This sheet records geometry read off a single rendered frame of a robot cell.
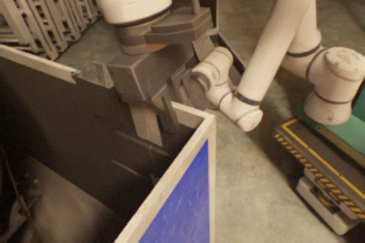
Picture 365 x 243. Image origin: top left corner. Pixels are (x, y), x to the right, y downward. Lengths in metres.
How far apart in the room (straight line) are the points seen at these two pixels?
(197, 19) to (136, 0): 0.07
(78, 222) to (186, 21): 1.09
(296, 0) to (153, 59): 0.48
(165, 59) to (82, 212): 1.02
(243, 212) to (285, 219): 0.20
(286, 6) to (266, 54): 0.13
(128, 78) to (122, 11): 0.08
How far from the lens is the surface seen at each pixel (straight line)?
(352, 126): 1.25
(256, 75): 0.73
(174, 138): 0.44
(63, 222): 1.28
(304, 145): 1.23
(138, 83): 0.30
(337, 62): 1.08
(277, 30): 0.71
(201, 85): 0.70
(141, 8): 0.29
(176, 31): 0.27
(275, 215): 1.37
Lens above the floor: 1.21
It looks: 41 degrees down
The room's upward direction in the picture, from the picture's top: 6 degrees counter-clockwise
